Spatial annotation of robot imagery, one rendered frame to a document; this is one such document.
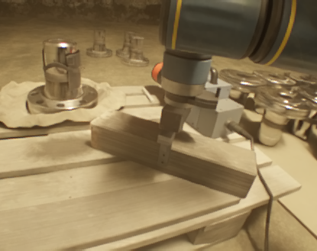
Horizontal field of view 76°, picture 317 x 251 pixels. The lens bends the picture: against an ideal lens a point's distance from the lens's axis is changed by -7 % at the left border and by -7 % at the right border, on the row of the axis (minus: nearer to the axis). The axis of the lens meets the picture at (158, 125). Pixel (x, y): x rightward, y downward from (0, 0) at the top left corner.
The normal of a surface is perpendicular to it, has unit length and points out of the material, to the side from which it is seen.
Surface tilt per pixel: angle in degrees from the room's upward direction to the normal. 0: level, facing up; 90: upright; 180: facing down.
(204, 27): 103
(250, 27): 96
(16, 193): 0
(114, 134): 90
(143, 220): 0
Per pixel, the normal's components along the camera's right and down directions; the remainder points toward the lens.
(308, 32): -0.11, 0.45
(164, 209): 0.13, -0.86
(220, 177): -0.34, 0.43
